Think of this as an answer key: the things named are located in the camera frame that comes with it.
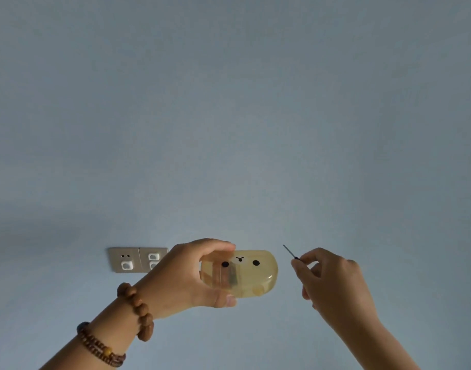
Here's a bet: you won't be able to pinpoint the person's right hand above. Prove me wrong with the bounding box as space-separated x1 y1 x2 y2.
290 247 383 342

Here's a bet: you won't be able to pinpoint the person's left hand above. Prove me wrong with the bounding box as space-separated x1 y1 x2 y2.
133 237 237 321

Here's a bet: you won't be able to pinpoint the yellow bear storage box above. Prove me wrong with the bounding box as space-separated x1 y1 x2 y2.
199 249 279 299

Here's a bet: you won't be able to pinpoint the person's right forearm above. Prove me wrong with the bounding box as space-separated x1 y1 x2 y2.
341 323 421 370

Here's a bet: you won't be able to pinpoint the grey outlet with pin holes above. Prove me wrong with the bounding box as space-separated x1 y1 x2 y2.
107 247 140 273

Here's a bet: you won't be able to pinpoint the grey wall outlet white covers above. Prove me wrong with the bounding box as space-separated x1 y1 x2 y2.
138 247 169 272

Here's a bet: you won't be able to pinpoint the large-bead wooden bracelet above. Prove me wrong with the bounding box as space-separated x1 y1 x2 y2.
116 282 155 342

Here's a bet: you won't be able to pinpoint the small-bead wooden bracelet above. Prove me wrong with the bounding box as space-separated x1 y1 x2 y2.
76 322 127 368

